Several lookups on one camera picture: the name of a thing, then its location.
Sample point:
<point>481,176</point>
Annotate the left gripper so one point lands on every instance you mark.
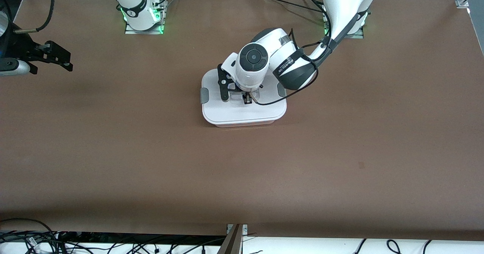
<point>247,98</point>

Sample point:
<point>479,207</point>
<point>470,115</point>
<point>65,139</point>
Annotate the brown table cover sheet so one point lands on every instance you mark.
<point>242,178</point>

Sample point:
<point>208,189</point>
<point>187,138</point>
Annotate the pink translucent plastic box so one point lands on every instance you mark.
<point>245,124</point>

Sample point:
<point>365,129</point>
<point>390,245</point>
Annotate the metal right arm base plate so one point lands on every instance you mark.
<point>160,23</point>

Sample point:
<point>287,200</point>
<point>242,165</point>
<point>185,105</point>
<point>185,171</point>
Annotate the white box lid grey clips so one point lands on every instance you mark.
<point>242,112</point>

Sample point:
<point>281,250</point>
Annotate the small metal table bracket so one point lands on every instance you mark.
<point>245,228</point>

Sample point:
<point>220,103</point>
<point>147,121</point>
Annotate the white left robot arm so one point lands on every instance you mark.
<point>348,0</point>

